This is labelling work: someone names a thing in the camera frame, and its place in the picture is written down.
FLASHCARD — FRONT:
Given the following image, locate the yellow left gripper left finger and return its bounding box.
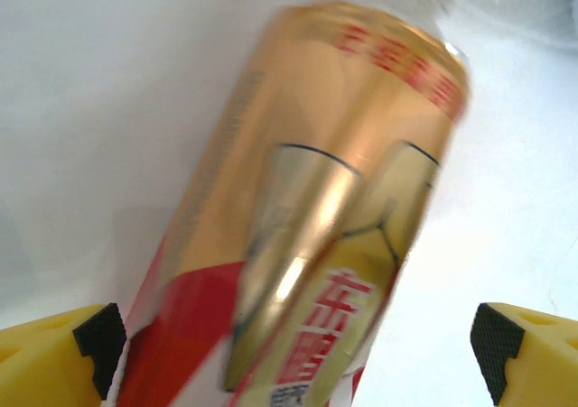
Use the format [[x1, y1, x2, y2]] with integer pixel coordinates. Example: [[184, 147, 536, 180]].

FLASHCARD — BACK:
[[0, 302, 127, 407]]

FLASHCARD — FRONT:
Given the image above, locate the gold and red drink can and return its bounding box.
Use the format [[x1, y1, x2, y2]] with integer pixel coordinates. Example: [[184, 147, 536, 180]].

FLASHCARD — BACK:
[[115, 0, 473, 407]]

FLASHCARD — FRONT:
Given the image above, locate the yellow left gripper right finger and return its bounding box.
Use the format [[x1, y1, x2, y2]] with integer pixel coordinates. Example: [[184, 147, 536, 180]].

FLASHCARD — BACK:
[[469, 301, 578, 407]]

